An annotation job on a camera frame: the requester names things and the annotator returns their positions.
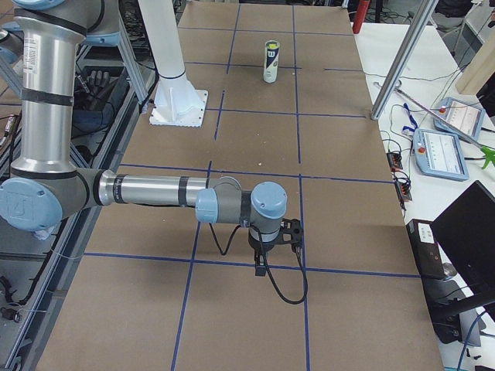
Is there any far teach pendant tablet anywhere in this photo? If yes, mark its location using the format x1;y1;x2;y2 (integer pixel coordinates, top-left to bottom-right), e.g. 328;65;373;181
433;97;486;140

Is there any black monitor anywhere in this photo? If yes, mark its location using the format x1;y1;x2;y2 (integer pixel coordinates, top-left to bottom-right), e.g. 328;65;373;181
431;180;494;293

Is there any aluminium frame post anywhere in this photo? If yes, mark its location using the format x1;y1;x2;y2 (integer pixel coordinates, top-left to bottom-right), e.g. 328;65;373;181
370;0;438;121

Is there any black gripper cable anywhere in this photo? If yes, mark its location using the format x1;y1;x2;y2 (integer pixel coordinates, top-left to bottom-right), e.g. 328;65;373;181
208;223;309;305

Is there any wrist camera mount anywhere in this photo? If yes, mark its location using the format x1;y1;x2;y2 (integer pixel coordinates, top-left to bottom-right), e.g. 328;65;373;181
278;218;303;253

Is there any white pedestal column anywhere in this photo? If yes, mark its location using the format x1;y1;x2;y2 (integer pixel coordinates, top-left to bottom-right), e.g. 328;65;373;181
139;0;208;128

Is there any red cylinder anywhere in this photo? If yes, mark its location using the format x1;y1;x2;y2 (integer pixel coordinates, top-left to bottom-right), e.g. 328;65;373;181
353;0;370;35

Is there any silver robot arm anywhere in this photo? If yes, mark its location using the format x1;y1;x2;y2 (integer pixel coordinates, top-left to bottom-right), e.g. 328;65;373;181
1;1;288;275

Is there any tennis ball can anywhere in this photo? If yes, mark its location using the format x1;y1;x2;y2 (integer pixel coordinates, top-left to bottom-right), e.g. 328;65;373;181
263;40;280;83

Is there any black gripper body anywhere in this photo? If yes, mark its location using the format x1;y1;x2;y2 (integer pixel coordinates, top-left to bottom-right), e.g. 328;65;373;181
248;227;285;256

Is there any blue lanyard badge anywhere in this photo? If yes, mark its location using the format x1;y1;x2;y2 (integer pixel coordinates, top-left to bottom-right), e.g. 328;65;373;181
401;103;418;137

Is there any teach pendant tablet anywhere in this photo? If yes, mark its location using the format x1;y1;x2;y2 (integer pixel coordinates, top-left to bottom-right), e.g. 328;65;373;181
433;97;486;140
413;128;469;182

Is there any near teach pendant tablet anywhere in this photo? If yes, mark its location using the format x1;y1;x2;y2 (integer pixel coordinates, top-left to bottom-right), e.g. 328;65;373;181
413;128;469;182

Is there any black computer box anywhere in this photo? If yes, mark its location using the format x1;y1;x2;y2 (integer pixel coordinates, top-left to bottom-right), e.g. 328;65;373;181
406;219;458;281

